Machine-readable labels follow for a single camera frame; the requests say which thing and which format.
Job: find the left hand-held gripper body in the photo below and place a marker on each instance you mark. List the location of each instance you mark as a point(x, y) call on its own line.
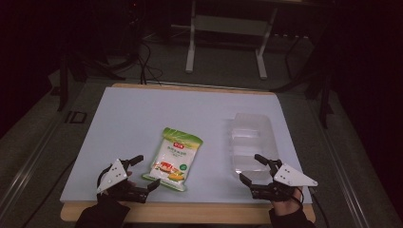
point(112, 177)

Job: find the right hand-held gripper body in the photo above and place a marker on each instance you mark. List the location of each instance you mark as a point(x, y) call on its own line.
point(291, 179)

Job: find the clear plastic tray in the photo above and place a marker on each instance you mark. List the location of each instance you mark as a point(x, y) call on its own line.
point(252, 139)

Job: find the green and white food packet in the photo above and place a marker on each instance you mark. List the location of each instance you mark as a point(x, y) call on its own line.
point(172, 158)

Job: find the person's left hand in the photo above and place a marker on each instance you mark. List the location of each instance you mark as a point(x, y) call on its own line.
point(130, 180)

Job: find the person's right hand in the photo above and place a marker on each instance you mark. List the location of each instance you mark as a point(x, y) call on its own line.
point(288, 206)

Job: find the white table mat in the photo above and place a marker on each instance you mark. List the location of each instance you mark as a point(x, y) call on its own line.
point(158, 110)

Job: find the white metal stand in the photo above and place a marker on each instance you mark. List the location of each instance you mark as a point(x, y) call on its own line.
point(228, 25)

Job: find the metal floor rail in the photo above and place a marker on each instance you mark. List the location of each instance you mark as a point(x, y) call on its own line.
point(25, 171)
point(343, 171)

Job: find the black rectangular floor frame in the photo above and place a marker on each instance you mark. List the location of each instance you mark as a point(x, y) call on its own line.
point(76, 117)

